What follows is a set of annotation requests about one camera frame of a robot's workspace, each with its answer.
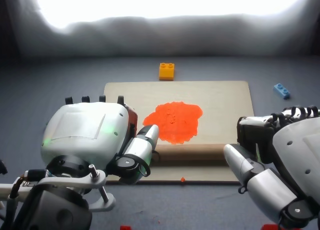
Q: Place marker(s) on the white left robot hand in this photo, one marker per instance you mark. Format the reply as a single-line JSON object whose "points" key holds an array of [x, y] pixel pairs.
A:
{"points": [[82, 130]]}

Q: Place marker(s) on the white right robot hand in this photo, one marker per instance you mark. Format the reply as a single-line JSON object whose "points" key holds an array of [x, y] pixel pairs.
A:
{"points": [[295, 165]]}

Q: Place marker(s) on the wooden rolling pin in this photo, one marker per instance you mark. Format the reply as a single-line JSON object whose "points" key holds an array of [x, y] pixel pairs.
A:
{"points": [[190, 152]]}

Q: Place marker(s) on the grey table cloth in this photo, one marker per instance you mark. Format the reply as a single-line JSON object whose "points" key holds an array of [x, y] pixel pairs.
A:
{"points": [[62, 85]]}

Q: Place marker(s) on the red toy brick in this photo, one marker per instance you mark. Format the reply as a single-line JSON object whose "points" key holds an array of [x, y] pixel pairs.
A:
{"points": [[270, 227], [125, 227]]}

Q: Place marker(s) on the flat blue toy brick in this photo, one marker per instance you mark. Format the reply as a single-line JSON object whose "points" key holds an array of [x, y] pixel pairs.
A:
{"points": [[282, 91]]}

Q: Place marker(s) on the flattened orange clay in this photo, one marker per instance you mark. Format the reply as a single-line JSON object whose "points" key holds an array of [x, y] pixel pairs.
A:
{"points": [[175, 122]]}

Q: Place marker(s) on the light wooden board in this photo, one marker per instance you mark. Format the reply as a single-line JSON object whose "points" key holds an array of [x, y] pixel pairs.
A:
{"points": [[220, 102]]}

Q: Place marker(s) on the yellow toy brick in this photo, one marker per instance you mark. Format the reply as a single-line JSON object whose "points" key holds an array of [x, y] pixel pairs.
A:
{"points": [[167, 72]]}

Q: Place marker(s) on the small orange clay crumb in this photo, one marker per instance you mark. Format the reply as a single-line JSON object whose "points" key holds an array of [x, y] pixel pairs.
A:
{"points": [[183, 179]]}

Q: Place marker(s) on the white backdrop cloth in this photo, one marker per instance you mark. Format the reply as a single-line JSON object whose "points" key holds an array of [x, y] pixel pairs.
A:
{"points": [[160, 40]]}

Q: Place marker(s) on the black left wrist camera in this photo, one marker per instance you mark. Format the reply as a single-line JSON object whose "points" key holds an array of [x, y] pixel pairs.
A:
{"points": [[2, 167]]}

